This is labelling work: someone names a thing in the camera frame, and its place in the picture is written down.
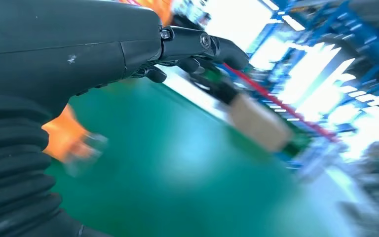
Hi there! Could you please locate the white desk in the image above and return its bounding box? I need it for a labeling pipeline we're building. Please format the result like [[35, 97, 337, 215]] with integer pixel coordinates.
[[156, 64, 234, 123]]

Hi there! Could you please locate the brown cardboard box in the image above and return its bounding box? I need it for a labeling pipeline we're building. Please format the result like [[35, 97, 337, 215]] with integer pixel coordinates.
[[228, 92, 294, 154]]

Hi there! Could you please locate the blue metal shelving rack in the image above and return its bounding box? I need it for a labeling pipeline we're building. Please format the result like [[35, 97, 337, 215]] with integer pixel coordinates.
[[248, 0, 379, 99]]

